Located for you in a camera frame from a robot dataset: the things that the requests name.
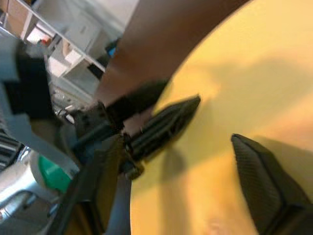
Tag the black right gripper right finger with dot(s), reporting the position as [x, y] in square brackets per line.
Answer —
[266, 186]

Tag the smooth finger of the black left gripper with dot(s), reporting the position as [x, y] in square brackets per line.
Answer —
[137, 100]

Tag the ribbed finger of the black left gripper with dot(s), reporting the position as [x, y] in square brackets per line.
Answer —
[161, 127]

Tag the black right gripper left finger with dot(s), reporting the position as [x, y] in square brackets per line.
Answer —
[102, 186]

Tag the blue and black small object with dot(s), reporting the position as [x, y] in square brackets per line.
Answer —
[112, 50]

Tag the white shelf unit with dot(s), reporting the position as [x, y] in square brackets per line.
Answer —
[71, 36]

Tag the small red object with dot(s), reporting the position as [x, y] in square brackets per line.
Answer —
[44, 41]

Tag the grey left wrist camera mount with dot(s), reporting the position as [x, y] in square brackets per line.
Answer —
[22, 102]

